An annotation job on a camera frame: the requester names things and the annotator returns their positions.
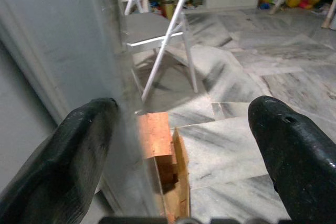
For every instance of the white fridge door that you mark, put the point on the white fridge door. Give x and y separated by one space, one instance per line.
78 37

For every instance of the gold tin can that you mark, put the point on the gold tin can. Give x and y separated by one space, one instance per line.
169 9

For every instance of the red brick stack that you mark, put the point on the red brick stack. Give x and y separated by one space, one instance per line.
155 134

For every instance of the green blue toy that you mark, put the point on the green blue toy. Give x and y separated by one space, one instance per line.
266 2

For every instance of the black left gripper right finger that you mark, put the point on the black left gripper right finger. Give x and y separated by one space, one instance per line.
296 161

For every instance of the white folding chair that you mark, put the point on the white folding chair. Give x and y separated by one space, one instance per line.
147 24

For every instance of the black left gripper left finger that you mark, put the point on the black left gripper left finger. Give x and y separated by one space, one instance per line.
60 161

